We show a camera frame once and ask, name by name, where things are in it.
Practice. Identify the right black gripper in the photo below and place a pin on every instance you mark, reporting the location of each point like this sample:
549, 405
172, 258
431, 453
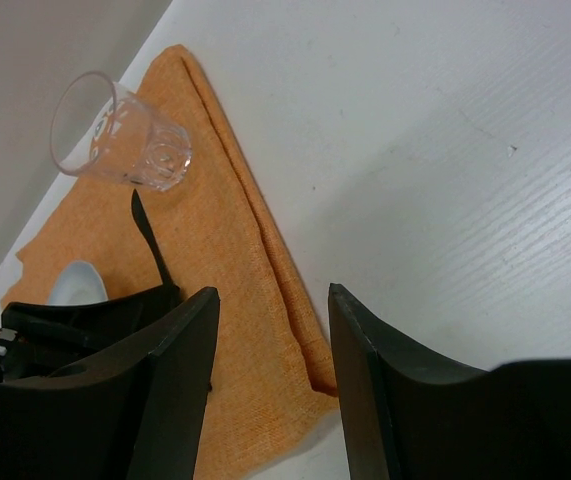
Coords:
131, 411

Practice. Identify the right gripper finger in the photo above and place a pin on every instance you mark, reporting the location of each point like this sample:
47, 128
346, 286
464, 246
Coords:
409, 412

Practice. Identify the orange cloth napkin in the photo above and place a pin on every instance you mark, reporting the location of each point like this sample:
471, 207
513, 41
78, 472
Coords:
273, 377

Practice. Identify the black knife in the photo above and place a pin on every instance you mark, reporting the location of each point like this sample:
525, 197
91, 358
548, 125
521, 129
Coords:
142, 222

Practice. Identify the clear plastic cup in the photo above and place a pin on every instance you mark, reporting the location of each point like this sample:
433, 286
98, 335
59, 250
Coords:
102, 129

